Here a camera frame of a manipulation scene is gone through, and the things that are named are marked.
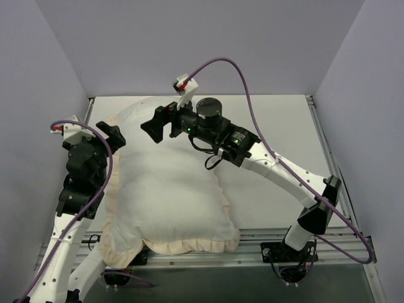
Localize grey and cream pillowcase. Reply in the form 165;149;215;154
100;97;241;268

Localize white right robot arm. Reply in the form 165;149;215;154
141;97;341;261

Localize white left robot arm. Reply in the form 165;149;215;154
17;117;126;302

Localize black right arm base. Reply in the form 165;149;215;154
260;239;319;287

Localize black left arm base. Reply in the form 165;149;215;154
85;233;149;285

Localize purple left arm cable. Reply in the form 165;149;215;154
15;120;155;297

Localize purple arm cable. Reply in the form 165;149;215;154
15;120;155;297
179;57;374;282

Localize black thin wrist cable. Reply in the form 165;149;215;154
189;135;228;170

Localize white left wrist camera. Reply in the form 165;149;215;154
50;123;94;145

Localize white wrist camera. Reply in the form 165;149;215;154
50;123;94;145
172;74;199;110

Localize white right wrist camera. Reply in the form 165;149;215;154
172;74;199;110

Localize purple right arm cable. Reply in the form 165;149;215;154
179;57;374;282

